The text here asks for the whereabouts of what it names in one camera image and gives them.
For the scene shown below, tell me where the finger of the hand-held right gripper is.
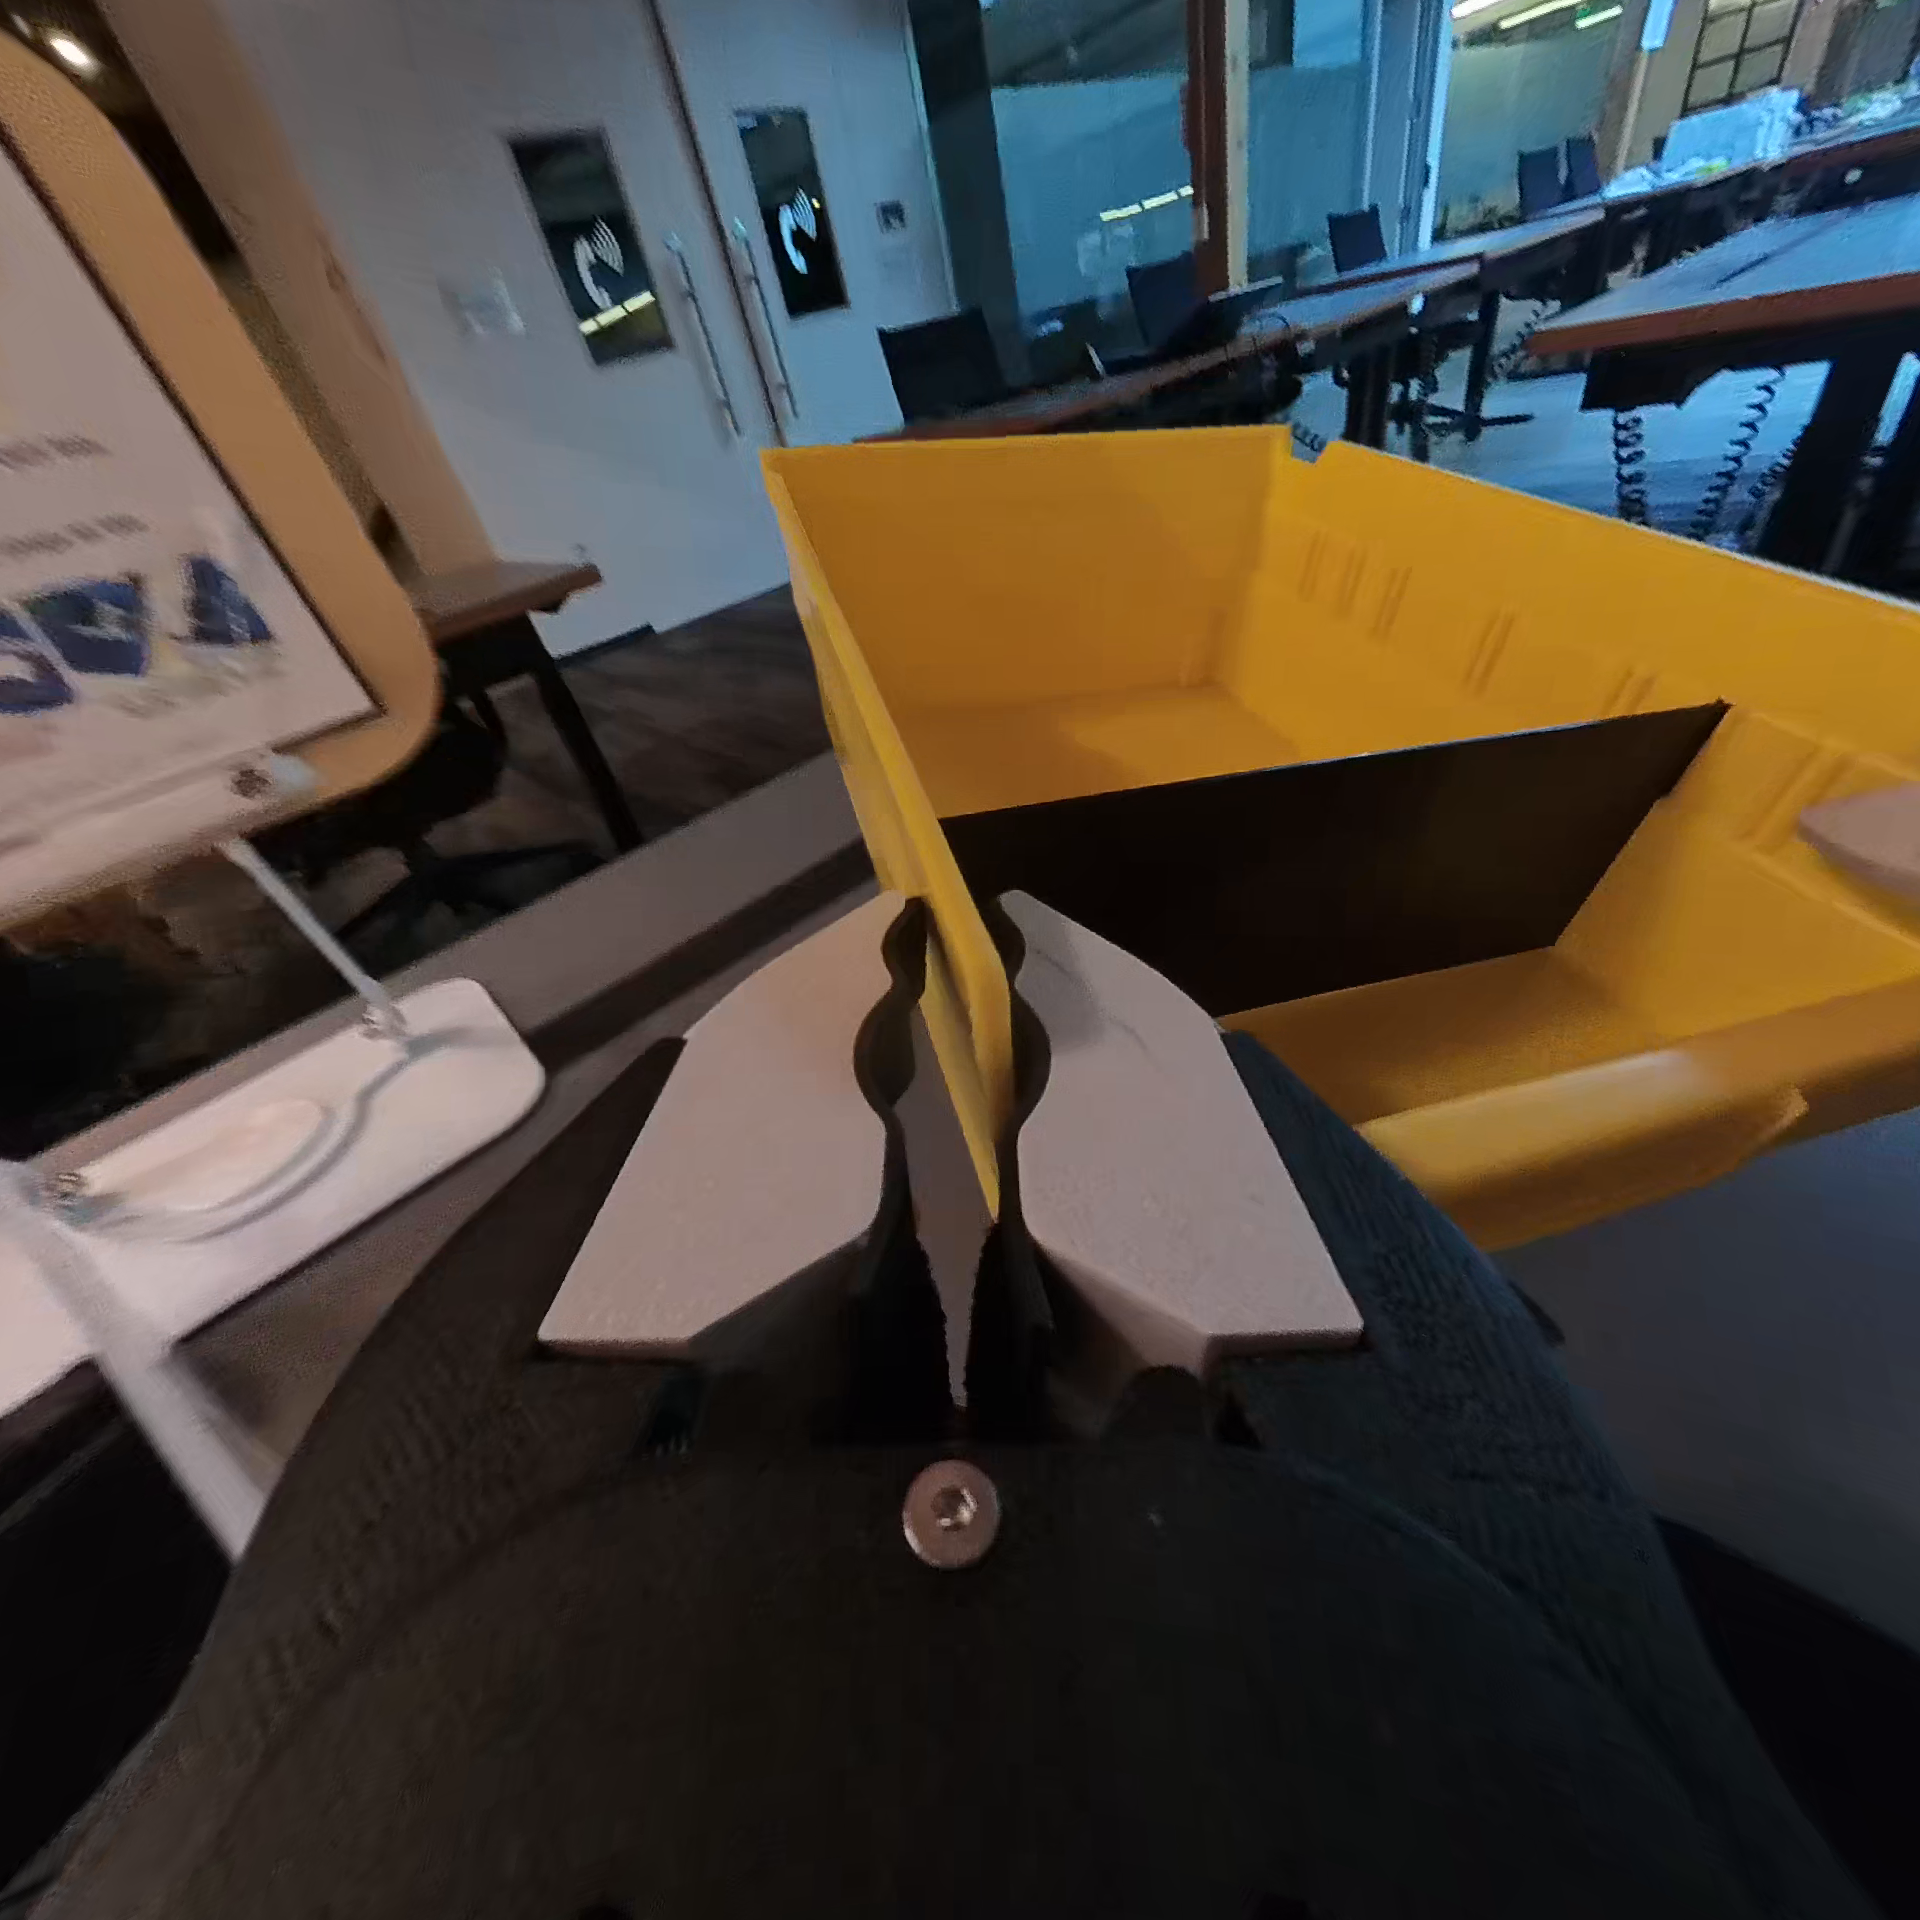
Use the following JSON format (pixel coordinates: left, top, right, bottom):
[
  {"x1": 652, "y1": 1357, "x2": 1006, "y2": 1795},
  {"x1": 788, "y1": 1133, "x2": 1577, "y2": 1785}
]
[{"x1": 1796, "y1": 785, "x2": 1920, "y2": 889}]

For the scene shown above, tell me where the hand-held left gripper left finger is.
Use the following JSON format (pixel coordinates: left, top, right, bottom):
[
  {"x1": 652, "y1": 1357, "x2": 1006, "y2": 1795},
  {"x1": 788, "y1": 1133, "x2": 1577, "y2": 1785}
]
[{"x1": 537, "y1": 892, "x2": 963, "y2": 1443}]

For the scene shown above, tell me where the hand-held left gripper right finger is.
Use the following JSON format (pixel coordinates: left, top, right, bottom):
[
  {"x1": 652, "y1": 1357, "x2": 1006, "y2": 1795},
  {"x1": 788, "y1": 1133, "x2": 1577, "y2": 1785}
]
[{"x1": 967, "y1": 889, "x2": 1367, "y2": 1440}]

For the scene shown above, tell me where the yellow plastic bin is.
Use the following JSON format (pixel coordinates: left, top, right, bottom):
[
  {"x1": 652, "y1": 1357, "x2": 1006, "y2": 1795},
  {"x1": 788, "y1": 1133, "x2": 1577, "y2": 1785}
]
[{"x1": 758, "y1": 423, "x2": 1920, "y2": 1255}]

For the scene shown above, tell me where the black bin divider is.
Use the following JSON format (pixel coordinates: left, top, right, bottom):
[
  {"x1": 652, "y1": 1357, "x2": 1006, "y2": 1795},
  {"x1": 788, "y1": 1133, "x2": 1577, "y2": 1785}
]
[{"x1": 933, "y1": 700, "x2": 1730, "y2": 1021}]

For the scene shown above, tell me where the white board stand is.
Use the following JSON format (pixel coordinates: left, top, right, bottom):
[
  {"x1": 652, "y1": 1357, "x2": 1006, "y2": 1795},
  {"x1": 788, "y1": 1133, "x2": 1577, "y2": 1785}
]
[{"x1": 0, "y1": 836, "x2": 546, "y2": 1561}]

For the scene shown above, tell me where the wooden side desk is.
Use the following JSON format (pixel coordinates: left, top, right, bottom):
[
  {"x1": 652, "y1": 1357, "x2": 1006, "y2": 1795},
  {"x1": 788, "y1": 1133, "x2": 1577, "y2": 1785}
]
[{"x1": 412, "y1": 557, "x2": 647, "y2": 857}]

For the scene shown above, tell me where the wooden display board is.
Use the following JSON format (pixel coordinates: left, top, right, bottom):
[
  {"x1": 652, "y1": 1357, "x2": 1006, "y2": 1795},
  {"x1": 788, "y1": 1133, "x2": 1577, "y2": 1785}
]
[{"x1": 0, "y1": 31, "x2": 442, "y2": 933}]

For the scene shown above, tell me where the printed instruction sheet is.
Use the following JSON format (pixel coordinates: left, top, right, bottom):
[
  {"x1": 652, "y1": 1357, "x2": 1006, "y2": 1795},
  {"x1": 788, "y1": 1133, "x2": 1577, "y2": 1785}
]
[{"x1": 0, "y1": 151, "x2": 380, "y2": 889}]

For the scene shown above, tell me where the metal door handle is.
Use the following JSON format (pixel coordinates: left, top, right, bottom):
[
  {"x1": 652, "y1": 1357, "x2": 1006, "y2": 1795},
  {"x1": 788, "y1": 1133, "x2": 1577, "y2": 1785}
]
[
  {"x1": 662, "y1": 231, "x2": 746, "y2": 442},
  {"x1": 730, "y1": 217, "x2": 797, "y2": 423}
]

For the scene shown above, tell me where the dark wall sign white logo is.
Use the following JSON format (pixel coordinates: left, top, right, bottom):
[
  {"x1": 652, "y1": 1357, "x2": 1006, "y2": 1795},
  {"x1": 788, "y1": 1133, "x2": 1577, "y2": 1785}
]
[
  {"x1": 507, "y1": 132, "x2": 674, "y2": 365},
  {"x1": 735, "y1": 108, "x2": 849, "y2": 321}
]

